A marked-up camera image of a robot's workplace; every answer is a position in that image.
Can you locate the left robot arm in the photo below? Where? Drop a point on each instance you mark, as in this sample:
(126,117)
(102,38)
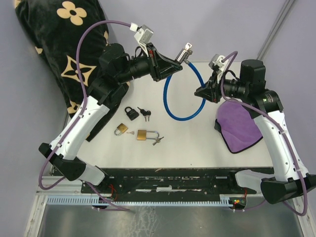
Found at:
(104,94)

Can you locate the long padlock keys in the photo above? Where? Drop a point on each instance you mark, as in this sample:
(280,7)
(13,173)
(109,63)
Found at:
(157,140)

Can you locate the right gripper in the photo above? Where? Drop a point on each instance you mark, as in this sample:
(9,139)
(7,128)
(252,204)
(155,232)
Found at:
(211,92)

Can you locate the long-shackle brass padlock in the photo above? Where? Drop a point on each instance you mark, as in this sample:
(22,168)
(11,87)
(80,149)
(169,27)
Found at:
(143,135)

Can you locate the silver cable lock keys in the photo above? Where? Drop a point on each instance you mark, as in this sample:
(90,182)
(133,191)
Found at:
(188,47)

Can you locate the purple cloth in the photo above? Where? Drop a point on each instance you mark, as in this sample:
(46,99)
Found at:
(238,130)

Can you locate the small brass padlock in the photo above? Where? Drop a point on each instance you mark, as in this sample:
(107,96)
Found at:
(121,129)

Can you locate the blue cable duct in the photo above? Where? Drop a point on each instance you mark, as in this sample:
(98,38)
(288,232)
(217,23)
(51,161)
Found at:
(149,199)

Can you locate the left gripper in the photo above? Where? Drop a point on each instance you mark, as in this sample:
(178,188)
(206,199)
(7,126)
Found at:
(161,65)

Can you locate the aluminium frame rail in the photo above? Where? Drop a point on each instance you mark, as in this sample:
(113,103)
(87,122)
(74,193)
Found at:
(276,27)

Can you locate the black floral plush pillow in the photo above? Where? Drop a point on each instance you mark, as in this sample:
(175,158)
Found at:
(55,28)

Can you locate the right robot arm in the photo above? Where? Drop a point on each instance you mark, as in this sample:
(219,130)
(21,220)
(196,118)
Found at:
(291,178)

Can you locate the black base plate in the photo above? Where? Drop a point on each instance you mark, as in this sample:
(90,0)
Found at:
(123,181)

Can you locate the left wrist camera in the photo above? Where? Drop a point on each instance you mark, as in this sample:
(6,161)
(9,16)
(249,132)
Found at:
(142,35)

